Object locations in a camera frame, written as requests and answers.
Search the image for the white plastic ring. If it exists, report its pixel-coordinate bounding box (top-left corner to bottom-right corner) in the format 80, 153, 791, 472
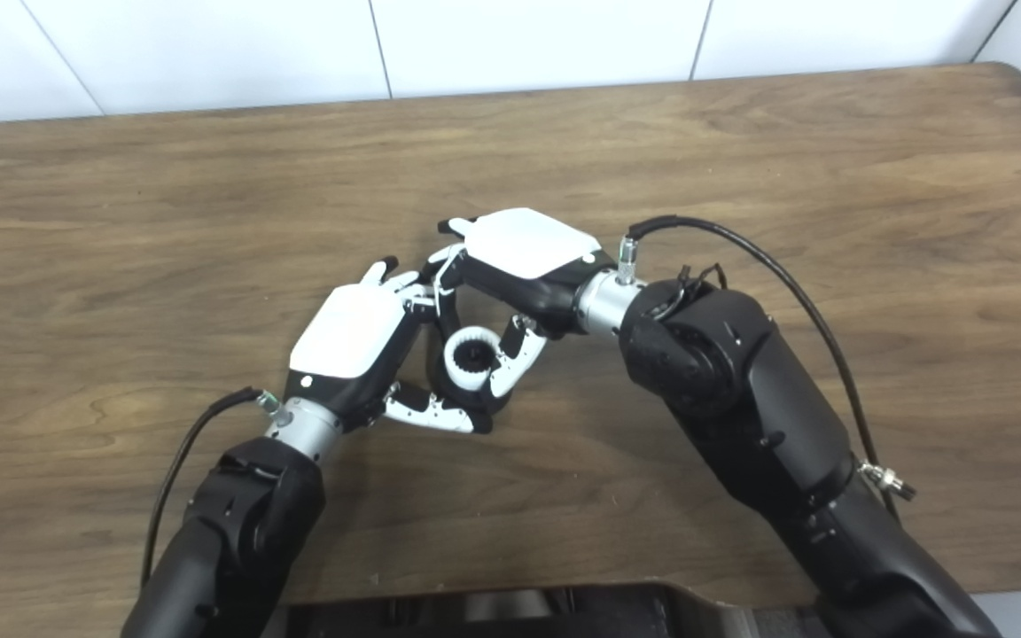
444, 325, 504, 391

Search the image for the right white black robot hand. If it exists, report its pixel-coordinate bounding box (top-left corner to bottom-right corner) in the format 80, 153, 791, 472
426, 208, 618, 400

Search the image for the black robot torso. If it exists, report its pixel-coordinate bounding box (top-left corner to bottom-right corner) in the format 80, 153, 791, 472
284, 582, 830, 638

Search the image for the round black plastic part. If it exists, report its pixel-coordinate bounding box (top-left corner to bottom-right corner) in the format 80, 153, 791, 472
426, 332, 516, 417

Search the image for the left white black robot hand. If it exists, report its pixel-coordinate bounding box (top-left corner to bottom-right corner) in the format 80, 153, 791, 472
287, 257, 494, 435

